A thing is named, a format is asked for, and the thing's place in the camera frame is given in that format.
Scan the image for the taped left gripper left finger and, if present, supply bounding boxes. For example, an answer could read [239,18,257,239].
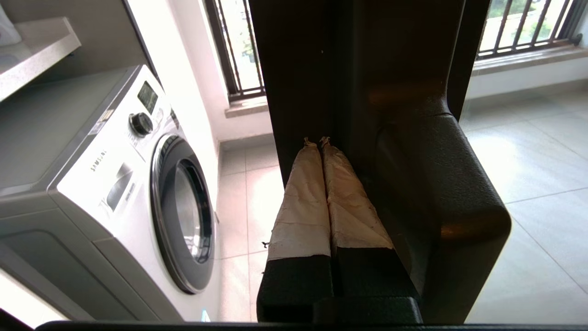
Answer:
[256,137,334,322]

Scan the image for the black window frame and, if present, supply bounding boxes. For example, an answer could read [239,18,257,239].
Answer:
[202,0,242,103]

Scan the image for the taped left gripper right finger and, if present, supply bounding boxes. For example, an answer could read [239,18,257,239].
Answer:
[320,136,421,299]

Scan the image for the white wall shelf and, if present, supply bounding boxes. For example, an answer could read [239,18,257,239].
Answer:
[0,17,82,103]

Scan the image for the long grey stone window sill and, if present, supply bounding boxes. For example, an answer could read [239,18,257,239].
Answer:
[224,45,588,119]

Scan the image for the long black balcony railing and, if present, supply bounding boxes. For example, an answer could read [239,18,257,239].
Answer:
[216,0,583,103]

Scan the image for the black framed sliding glass door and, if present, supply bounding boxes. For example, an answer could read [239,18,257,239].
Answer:
[248,0,588,325]

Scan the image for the white front-load washing machine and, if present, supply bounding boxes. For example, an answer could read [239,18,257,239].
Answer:
[0,64,222,322]

